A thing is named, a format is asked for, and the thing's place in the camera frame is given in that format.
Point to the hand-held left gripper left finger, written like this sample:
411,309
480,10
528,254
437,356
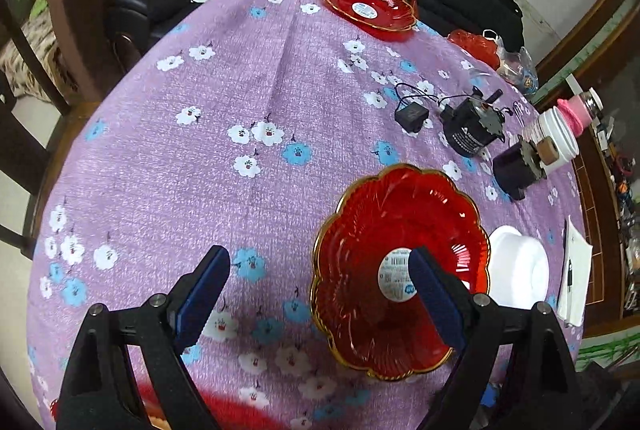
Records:
200,300

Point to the black power adapter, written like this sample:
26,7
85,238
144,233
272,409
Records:
411,115

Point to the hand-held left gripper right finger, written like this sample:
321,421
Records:
435,300

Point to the black ballpoint pen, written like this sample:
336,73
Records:
569,270

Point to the lined notebook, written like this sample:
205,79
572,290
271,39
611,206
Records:
581,270

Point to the white plastic jar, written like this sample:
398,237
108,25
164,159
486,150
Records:
557,139

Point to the crumpled red bag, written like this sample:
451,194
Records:
475,44

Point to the wooden sideboard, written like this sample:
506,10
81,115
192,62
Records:
615,190

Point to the black geared motor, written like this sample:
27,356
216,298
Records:
467,127
515,169

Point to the clear printed plastic bag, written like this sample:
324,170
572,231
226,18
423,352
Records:
520,69

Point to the red gold-rimmed plate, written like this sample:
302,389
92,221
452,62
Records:
220,407
370,7
370,230

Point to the purple floral tablecloth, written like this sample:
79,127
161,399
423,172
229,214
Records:
200,109

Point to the patterned seat cushion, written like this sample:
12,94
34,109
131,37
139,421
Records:
35,44

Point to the dark wooden chair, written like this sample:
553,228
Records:
20,149

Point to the white paper bowl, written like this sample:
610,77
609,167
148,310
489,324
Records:
520,265

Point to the small brown spool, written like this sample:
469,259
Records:
548,151

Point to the bottle in pink knit sleeve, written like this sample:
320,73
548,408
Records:
577,112

